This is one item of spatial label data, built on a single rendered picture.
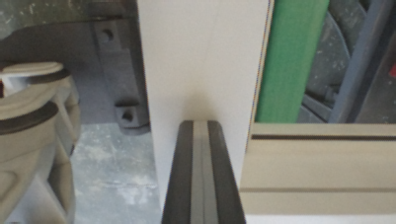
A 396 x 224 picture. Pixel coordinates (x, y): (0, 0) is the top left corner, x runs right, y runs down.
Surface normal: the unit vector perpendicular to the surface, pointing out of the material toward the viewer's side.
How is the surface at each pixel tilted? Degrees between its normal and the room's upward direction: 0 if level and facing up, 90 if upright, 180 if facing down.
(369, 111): 0
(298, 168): 90
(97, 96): 0
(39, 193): 11
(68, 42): 0
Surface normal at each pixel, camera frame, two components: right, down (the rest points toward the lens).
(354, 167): 0.02, -0.88
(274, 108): 0.00, 0.47
